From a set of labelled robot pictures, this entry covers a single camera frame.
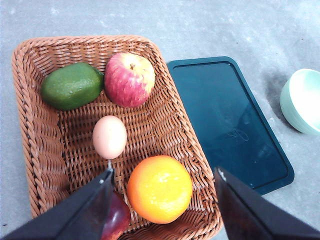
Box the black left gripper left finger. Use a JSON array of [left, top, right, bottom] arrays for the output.
[[3, 168, 115, 240]]

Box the beige egg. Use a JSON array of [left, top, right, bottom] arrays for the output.
[[92, 115, 127, 160]]

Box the light green bowl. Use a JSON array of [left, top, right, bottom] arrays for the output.
[[280, 68, 320, 133]]

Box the brown wicker basket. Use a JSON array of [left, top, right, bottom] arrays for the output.
[[12, 35, 227, 240]]

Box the dark purple red fruit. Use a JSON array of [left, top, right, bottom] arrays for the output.
[[101, 190, 131, 240]]

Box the dark rectangular tray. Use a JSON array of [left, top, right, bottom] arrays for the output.
[[167, 56, 295, 195]]

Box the orange mandarin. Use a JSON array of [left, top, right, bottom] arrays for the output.
[[126, 155, 193, 224]]

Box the green avocado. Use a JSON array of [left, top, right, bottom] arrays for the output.
[[40, 62, 104, 110]]

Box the red yellow apple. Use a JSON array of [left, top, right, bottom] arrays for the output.
[[104, 52, 156, 109]]

